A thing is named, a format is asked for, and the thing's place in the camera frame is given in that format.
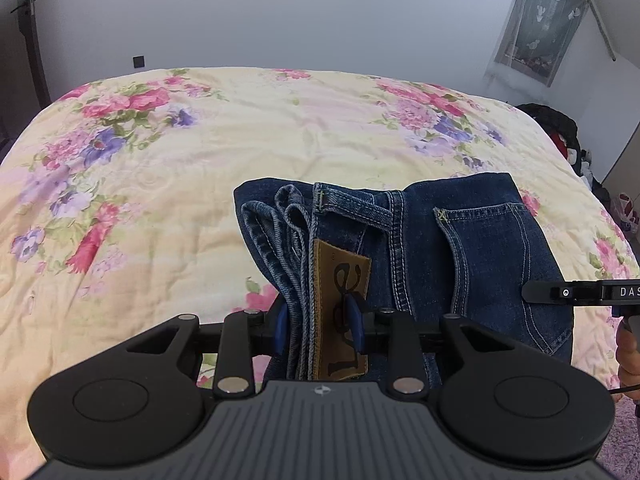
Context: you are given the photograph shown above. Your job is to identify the dark blue denim jeans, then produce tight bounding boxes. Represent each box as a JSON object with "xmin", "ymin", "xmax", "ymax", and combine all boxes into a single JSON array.
[{"xmin": 233, "ymin": 172, "xmax": 574, "ymax": 380}]

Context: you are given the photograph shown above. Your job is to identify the right human hand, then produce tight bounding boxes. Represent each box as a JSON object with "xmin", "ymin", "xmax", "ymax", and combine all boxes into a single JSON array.
[{"xmin": 615, "ymin": 320, "xmax": 640, "ymax": 387}]

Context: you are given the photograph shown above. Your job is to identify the dark clothes pile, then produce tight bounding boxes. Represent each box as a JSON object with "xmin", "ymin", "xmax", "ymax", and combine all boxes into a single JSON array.
[{"xmin": 516, "ymin": 103, "xmax": 611, "ymax": 205}]

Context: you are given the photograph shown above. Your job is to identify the floral yellow bed quilt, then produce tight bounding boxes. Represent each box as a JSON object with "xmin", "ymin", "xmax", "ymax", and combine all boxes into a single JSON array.
[{"xmin": 1, "ymin": 68, "xmax": 639, "ymax": 479}]

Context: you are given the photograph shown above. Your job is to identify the grey patterned window curtain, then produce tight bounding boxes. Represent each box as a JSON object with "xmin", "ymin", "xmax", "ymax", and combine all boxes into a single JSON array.
[{"xmin": 494, "ymin": 0, "xmax": 588, "ymax": 87}]

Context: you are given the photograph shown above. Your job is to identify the dark wooden wardrobe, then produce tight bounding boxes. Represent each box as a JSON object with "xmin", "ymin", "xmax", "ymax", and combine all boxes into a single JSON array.
[{"xmin": 0, "ymin": 0, "xmax": 52, "ymax": 156}]

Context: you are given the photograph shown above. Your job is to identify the black wall socket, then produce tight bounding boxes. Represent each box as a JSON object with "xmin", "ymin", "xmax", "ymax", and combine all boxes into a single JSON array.
[{"xmin": 132, "ymin": 55, "xmax": 145, "ymax": 70}]

